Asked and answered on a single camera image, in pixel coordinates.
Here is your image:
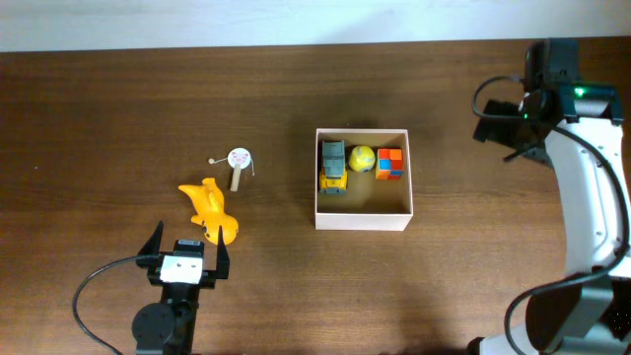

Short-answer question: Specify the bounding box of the yellow ball toy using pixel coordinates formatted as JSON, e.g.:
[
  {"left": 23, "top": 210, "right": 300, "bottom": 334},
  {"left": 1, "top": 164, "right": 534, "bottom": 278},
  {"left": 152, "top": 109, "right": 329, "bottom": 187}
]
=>
[{"left": 348, "top": 145, "right": 376, "bottom": 173}]

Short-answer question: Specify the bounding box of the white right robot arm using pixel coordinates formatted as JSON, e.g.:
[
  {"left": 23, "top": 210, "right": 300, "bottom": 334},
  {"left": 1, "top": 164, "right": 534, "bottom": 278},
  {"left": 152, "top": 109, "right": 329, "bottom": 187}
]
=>
[{"left": 467, "top": 82, "right": 630, "bottom": 354}]

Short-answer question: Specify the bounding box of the pig face rattle drum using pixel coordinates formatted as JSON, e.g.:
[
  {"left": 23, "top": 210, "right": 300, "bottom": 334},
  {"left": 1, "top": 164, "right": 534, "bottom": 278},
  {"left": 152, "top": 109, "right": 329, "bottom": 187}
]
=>
[{"left": 207, "top": 148, "right": 255, "bottom": 192}]

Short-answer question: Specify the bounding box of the pink cardboard box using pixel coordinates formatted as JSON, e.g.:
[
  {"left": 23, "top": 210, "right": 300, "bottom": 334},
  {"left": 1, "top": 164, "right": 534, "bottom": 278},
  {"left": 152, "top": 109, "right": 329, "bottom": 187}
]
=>
[{"left": 315, "top": 128, "right": 414, "bottom": 231}]

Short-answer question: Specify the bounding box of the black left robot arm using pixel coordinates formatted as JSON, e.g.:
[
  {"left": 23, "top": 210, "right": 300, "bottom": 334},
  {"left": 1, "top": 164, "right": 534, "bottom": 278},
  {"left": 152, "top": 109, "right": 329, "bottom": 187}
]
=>
[{"left": 131, "top": 223, "right": 230, "bottom": 355}]

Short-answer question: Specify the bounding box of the yellow grey toy truck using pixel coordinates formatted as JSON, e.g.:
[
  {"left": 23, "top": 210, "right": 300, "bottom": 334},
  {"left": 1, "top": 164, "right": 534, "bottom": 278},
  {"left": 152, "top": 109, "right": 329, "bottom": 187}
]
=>
[{"left": 318, "top": 141, "right": 348, "bottom": 194}]

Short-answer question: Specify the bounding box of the orange rubber dolphin toy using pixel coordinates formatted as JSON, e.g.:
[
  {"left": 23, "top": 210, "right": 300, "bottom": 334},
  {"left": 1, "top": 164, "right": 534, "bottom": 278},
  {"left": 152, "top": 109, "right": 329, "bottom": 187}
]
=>
[{"left": 177, "top": 177, "right": 239, "bottom": 245}]

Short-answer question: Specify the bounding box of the colourful puzzle cube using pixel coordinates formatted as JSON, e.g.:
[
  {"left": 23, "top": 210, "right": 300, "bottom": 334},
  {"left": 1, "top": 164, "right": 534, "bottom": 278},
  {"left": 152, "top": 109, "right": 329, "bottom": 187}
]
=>
[{"left": 376, "top": 148, "right": 404, "bottom": 180}]

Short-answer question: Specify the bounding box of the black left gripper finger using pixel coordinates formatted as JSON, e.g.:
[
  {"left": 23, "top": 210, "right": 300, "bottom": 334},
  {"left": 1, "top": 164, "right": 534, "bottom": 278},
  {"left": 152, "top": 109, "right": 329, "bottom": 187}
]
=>
[
  {"left": 213, "top": 226, "right": 230, "bottom": 280},
  {"left": 138, "top": 221, "right": 164, "bottom": 255}
]

